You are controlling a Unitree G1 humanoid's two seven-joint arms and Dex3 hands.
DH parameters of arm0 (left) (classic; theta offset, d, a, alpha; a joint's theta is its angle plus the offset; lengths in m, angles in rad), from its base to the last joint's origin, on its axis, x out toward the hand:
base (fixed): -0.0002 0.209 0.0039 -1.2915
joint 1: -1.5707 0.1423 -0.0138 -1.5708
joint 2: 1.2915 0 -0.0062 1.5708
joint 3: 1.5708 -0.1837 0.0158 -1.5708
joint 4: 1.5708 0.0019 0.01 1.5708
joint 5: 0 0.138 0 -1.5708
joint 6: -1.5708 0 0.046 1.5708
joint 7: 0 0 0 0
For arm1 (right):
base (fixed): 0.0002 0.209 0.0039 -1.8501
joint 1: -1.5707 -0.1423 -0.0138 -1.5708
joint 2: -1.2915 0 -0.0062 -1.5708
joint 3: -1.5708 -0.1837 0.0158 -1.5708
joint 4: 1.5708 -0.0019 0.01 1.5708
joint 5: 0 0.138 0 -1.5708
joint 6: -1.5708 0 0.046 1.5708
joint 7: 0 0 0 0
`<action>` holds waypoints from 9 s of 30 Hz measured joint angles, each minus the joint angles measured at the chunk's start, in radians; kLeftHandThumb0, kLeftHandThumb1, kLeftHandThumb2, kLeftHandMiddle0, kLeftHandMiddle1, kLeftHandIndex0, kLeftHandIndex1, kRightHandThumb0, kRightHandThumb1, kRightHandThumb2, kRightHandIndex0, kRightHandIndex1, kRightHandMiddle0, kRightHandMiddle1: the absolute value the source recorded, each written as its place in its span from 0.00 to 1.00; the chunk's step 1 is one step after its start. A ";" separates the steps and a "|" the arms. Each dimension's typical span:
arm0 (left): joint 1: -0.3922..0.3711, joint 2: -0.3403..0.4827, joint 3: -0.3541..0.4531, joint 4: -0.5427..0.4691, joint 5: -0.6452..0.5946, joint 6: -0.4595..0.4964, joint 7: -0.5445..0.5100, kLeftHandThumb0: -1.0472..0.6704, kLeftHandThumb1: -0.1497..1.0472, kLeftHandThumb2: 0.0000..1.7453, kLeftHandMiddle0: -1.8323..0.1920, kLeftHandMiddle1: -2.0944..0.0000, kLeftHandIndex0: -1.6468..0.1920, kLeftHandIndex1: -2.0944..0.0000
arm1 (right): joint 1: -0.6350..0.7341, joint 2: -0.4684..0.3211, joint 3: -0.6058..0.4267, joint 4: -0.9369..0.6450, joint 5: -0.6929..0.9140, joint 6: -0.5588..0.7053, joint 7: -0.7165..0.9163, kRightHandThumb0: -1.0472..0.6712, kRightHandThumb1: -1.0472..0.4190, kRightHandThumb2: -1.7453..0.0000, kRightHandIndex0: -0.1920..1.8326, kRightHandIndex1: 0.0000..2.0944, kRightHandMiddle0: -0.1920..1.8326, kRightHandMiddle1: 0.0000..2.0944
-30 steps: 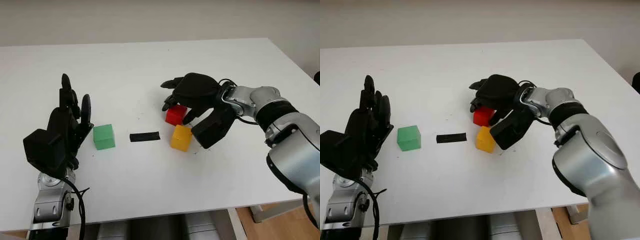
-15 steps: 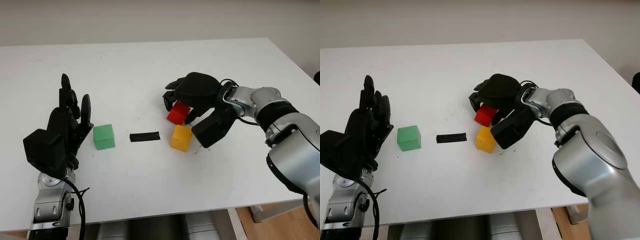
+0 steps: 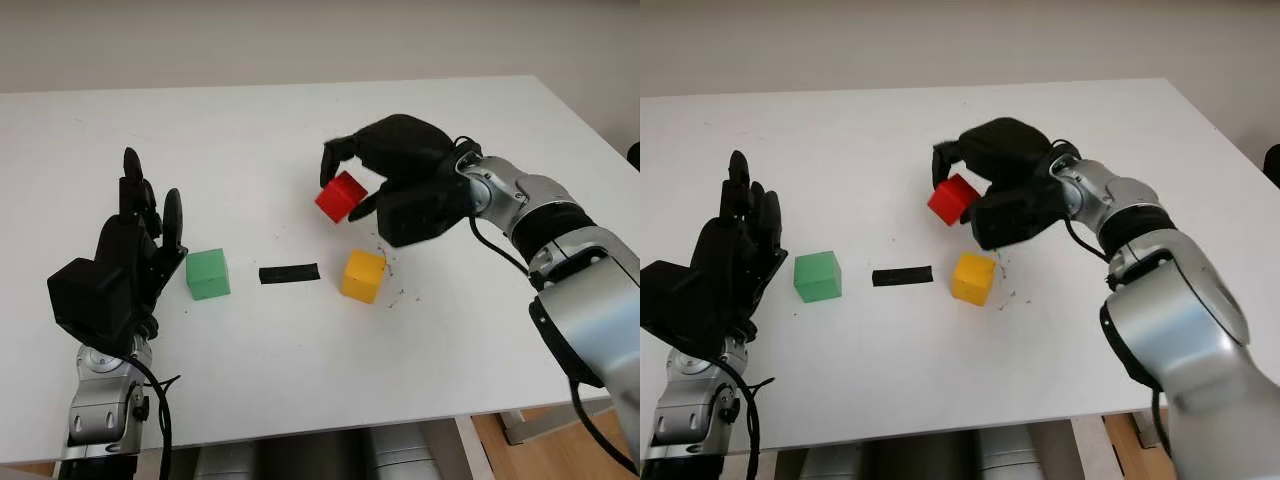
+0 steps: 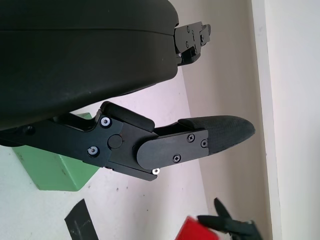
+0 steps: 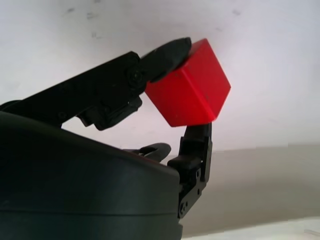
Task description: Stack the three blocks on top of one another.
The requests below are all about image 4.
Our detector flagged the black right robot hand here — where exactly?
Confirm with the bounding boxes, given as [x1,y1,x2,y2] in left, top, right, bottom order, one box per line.
[196,197,263,240]

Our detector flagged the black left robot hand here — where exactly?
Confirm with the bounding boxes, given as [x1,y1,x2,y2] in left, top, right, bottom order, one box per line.
[0,0,256,182]

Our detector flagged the red wooden cube block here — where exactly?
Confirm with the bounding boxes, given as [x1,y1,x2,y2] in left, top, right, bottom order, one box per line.
[176,215,221,240]

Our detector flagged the green wooden cube block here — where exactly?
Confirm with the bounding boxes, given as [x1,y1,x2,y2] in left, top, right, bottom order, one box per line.
[11,112,100,192]

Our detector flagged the black tape strip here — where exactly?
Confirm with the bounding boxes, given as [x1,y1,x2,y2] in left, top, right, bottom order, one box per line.
[64,198,100,240]

